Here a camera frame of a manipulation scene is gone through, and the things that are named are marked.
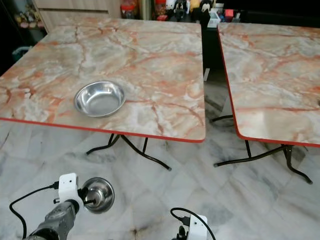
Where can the tall red jar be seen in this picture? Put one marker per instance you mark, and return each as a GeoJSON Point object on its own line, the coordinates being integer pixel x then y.
{"type": "Point", "coordinates": [161, 9]}

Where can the white figurine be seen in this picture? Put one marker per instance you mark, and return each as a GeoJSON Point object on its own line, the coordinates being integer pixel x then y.
{"type": "Point", "coordinates": [171, 4]}

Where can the small stainless steel bowl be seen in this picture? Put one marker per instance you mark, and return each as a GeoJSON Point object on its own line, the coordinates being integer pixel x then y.
{"type": "Point", "coordinates": [104, 192]}

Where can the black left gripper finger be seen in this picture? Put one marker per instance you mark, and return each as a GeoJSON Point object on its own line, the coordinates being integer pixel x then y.
{"type": "Point", "coordinates": [91, 201]}

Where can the light wooden cabinet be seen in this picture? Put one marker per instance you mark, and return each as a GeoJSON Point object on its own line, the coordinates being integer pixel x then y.
{"type": "Point", "coordinates": [80, 12]}

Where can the large stainless steel bowl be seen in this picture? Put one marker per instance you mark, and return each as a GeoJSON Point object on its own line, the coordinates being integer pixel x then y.
{"type": "Point", "coordinates": [99, 99]}

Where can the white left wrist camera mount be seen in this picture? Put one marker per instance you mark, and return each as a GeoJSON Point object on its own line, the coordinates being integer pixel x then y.
{"type": "Point", "coordinates": [69, 187]}

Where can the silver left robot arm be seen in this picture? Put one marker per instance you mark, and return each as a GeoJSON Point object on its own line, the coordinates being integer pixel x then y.
{"type": "Point", "coordinates": [57, 222]}

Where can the marble pattern folding table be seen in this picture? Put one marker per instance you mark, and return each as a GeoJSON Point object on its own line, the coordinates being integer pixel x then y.
{"type": "Point", "coordinates": [270, 75]}
{"type": "Point", "coordinates": [155, 60]}

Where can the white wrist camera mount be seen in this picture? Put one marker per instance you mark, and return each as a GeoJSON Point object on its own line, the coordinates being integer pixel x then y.
{"type": "Point", "coordinates": [197, 227]}
{"type": "Point", "coordinates": [69, 187]}

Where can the dark shelf with trinkets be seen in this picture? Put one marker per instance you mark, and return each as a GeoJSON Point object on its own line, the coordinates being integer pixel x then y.
{"type": "Point", "coordinates": [30, 20]}

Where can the teal plastic bin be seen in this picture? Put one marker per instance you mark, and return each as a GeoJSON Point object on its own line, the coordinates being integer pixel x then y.
{"type": "Point", "coordinates": [22, 52]}

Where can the black screen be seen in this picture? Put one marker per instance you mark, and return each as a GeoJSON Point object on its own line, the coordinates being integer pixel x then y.
{"type": "Point", "coordinates": [275, 4]}

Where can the small white box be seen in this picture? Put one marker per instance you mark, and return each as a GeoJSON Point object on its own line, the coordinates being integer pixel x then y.
{"type": "Point", "coordinates": [215, 20]}

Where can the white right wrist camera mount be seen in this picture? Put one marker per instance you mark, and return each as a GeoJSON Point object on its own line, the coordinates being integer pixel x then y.
{"type": "Point", "coordinates": [197, 227]}

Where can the red lid jar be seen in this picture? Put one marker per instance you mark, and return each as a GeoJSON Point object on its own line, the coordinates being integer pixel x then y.
{"type": "Point", "coordinates": [129, 10]}

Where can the yellow head figurine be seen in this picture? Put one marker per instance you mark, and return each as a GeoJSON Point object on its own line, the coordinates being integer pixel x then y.
{"type": "Point", "coordinates": [194, 4]}

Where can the steel canister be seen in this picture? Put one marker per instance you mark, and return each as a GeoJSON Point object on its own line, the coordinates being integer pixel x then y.
{"type": "Point", "coordinates": [146, 9]}

